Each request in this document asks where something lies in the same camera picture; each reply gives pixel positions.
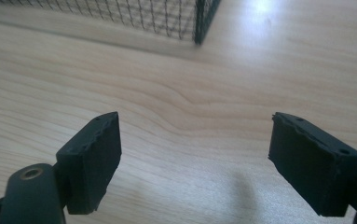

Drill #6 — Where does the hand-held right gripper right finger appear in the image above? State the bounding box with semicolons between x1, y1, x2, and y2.
268;111;357;217

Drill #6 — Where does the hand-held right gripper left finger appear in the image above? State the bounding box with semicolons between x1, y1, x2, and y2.
55;111;123;216

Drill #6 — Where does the black wire mesh basket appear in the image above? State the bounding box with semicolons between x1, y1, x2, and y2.
0;0;222;46

